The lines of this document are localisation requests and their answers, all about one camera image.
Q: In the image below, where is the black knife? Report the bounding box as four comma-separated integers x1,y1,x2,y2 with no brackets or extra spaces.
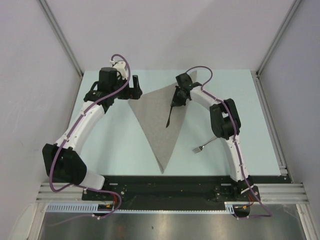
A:
165,103,174,128

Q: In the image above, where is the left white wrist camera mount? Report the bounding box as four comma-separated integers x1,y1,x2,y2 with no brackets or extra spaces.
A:
110,60,128,80

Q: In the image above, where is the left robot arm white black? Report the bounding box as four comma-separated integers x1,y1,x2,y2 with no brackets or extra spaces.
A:
42,66,143,200

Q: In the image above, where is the silver metal fork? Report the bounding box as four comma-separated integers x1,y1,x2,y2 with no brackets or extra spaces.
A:
192,136,217,154

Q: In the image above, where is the left aluminium frame post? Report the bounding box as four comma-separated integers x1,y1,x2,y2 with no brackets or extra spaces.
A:
36,0,84,79

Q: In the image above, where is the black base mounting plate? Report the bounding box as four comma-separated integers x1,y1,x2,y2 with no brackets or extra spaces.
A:
79,175,291,212

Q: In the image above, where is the grey cloth napkin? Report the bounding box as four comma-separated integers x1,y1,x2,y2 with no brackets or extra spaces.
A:
128,70,188,176

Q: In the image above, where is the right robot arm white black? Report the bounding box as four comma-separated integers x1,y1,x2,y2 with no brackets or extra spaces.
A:
170,72,254,201

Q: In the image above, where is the white slotted cable duct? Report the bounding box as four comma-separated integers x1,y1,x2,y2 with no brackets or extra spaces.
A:
45,202,235,215

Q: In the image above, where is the aluminium front rail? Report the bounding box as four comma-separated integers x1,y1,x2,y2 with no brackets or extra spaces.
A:
36,183,309,204

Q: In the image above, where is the right aluminium frame post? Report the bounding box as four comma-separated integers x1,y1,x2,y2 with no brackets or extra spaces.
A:
257,0,303,76

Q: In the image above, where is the aluminium frame post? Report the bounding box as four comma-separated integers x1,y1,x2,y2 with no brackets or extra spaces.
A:
257,0,303,76
36,0,84,79

